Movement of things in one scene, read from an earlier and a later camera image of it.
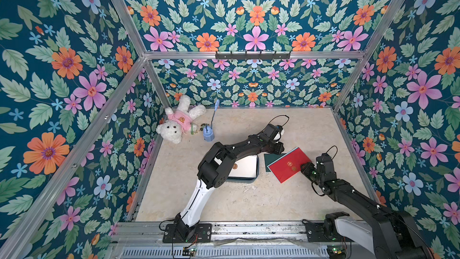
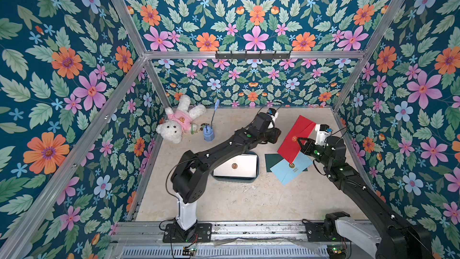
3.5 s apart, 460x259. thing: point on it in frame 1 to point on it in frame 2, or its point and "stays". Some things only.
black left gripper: x=278 y=149 to x=275 y=132
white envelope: x=245 y=167 stays
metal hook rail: x=253 y=55 stays
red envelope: x=288 y=165 to x=290 y=147
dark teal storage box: x=246 y=180 stays
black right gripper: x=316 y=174 to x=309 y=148
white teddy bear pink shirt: x=179 y=122 stays
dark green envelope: x=269 y=158 stays
